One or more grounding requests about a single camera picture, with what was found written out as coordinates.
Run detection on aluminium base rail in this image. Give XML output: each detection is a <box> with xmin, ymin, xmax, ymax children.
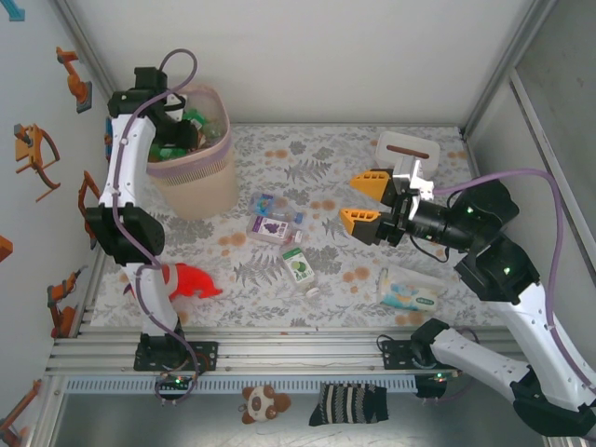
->
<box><xmin>46</xmin><ymin>325</ymin><xmax>527</xmax><ymax>373</ymax></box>

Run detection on brown white bear plush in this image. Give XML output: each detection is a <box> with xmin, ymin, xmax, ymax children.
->
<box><xmin>240</xmin><ymin>385</ymin><xmax>292</xmax><ymax>426</ymax></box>

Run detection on wet wipes pack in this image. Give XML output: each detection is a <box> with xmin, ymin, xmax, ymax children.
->
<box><xmin>375</xmin><ymin>265</ymin><xmax>444</xmax><ymax>312</ymax></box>

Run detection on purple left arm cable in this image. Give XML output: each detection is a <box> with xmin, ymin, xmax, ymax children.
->
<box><xmin>109</xmin><ymin>48</ymin><xmax>206</xmax><ymax>406</ymax></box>

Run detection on black white striped sock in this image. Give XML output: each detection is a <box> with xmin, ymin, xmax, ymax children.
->
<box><xmin>308</xmin><ymin>382</ymin><xmax>389</xmax><ymax>427</ymax></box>

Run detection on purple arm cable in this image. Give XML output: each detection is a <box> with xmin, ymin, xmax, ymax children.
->
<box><xmin>413</xmin><ymin>168</ymin><xmax>596</xmax><ymax>404</ymax></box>
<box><xmin>109</xmin><ymin>48</ymin><xmax>206</xmax><ymax>406</ymax></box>

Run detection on floral patterned tablecloth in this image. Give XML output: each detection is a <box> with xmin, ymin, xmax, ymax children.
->
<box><xmin>90</xmin><ymin>123</ymin><xmax>495</xmax><ymax>330</ymax></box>

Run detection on red shark plush toy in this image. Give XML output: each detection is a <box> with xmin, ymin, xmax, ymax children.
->
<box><xmin>122</xmin><ymin>261</ymin><xmax>224</xmax><ymax>303</ymax></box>

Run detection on thin black right gripper cable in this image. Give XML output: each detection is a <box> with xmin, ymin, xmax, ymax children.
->
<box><xmin>409</xmin><ymin>232</ymin><xmax>451</xmax><ymax>264</ymax></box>

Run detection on white and pink tissue box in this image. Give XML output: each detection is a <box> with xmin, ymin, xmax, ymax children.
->
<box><xmin>374</xmin><ymin>130</ymin><xmax>441</xmax><ymax>181</ymax></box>

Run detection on white slotted cable duct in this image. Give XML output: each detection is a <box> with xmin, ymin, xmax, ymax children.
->
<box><xmin>64</xmin><ymin>374</ymin><xmax>419</xmax><ymax>395</ymax></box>

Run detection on pink ribbed plastic bin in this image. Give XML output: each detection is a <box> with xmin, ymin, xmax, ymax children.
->
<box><xmin>145</xmin><ymin>83</ymin><xmax>240</xmax><ymax>222</ymax></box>

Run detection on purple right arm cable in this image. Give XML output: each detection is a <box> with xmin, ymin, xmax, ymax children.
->
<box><xmin>413</xmin><ymin>168</ymin><xmax>596</xmax><ymax>404</ymax></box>

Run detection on clear bottle purple grape label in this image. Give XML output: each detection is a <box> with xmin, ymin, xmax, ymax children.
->
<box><xmin>245</xmin><ymin>213</ymin><xmax>305</xmax><ymax>247</ymax></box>

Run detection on clear bottle lime label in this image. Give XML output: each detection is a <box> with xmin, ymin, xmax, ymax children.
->
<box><xmin>278</xmin><ymin>245</ymin><xmax>321</xmax><ymax>300</ymax></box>

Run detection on aluminium enclosure frame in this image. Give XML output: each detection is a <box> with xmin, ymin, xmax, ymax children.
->
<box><xmin>27</xmin><ymin>0</ymin><xmax>596</xmax><ymax>447</ymax></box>

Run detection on orange claw wall model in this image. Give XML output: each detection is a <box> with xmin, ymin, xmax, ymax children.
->
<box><xmin>13</xmin><ymin>123</ymin><xmax>61</xmax><ymax>203</ymax></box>

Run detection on clear bottle colourful label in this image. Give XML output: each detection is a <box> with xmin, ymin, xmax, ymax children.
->
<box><xmin>248</xmin><ymin>191</ymin><xmax>307</xmax><ymax>225</ymax></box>

